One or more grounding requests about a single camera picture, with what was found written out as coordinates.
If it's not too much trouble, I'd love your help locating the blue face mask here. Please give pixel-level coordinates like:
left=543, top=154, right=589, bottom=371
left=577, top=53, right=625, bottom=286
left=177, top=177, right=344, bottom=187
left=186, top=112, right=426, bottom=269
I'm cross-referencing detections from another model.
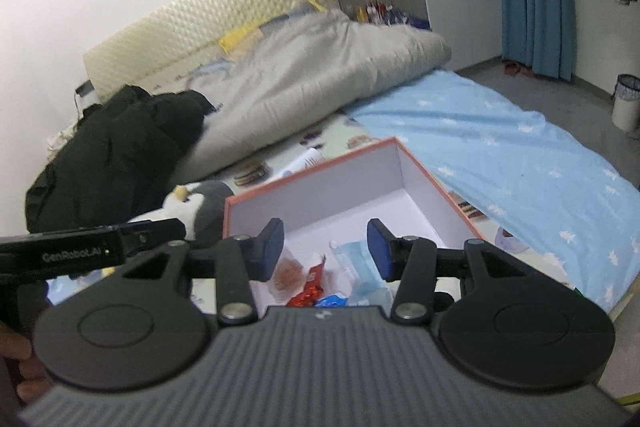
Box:
left=330, top=241, right=396, bottom=305

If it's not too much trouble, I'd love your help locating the cream quilted headboard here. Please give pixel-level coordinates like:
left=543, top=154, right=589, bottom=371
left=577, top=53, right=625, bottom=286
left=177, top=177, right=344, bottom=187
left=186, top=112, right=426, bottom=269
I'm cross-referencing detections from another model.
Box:
left=82, top=0, right=341, bottom=102

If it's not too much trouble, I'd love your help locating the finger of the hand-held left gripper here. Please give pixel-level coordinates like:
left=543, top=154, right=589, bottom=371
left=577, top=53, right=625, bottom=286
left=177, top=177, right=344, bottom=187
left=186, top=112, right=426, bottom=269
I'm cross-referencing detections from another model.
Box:
left=119, top=218, right=187, bottom=258

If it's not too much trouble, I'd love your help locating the red foil tea packet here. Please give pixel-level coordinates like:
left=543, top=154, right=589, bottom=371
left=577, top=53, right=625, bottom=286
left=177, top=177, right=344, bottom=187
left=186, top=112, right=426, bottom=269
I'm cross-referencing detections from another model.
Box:
left=286, top=253, right=328, bottom=308

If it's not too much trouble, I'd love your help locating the person's left hand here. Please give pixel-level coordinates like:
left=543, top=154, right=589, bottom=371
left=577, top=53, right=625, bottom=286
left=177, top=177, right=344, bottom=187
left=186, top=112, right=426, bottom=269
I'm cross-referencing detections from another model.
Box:
left=0, top=322, right=51, bottom=404

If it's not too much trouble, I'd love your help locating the blue white plastic packet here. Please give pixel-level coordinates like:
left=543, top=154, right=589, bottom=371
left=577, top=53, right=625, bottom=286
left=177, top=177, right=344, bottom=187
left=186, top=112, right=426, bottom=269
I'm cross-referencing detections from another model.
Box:
left=312, top=292, right=348, bottom=308

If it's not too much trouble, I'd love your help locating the grey duvet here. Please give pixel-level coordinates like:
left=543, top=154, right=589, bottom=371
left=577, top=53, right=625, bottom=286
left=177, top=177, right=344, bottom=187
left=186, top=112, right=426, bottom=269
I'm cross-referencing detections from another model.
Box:
left=135, top=9, right=452, bottom=180

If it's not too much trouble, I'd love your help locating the black jacket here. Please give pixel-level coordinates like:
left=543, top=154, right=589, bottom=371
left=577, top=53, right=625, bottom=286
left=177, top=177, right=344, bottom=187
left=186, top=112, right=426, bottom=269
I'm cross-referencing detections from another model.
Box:
left=25, top=84, right=217, bottom=235

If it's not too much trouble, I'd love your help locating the white trash bin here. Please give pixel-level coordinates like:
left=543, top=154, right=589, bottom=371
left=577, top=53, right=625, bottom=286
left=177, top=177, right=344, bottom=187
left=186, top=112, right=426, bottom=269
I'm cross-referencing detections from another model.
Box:
left=611, top=73, right=640, bottom=132

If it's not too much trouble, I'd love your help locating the white crumpled cloth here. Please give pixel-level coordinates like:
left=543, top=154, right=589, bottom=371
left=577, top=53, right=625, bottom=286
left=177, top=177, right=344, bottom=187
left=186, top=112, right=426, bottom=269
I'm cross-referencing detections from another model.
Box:
left=47, top=127, right=76, bottom=152

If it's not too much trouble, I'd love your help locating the food print mat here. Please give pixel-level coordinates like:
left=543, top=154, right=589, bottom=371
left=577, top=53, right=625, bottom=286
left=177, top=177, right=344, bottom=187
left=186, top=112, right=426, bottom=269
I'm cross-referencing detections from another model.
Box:
left=47, top=114, right=566, bottom=308

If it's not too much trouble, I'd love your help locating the yellow pillow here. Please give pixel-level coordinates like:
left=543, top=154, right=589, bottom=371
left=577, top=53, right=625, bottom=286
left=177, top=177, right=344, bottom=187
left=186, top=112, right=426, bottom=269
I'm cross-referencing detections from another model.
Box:
left=218, top=0, right=326, bottom=55

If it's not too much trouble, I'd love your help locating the grey white penguin plush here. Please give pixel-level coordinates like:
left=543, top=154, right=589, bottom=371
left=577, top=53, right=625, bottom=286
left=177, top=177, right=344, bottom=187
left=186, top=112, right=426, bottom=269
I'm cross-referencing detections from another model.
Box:
left=127, top=180, right=236, bottom=250

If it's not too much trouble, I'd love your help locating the black wall charger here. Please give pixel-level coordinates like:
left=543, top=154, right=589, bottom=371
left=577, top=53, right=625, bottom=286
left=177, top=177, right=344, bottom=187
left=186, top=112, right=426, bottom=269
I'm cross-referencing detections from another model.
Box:
left=75, top=79, right=98, bottom=108

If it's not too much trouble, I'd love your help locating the colourful bedside clutter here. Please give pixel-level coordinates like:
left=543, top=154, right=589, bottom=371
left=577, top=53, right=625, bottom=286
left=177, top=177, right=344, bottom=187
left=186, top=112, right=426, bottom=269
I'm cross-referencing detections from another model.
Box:
left=352, top=0, right=431, bottom=30

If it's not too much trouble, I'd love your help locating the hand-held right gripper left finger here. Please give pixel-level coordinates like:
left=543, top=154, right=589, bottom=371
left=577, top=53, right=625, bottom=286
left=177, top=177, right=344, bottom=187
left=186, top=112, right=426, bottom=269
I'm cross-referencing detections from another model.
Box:
left=117, top=218, right=286, bottom=327

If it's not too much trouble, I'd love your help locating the red date snack packet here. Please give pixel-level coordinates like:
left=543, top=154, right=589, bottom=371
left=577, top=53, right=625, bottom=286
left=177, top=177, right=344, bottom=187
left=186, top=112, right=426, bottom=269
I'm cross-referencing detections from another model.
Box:
left=270, top=249, right=306, bottom=300

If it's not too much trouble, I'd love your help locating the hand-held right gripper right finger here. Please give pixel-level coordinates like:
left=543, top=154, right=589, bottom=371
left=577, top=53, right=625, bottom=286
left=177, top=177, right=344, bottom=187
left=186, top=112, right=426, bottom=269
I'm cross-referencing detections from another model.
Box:
left=366, top=218, right=533, bottom=327

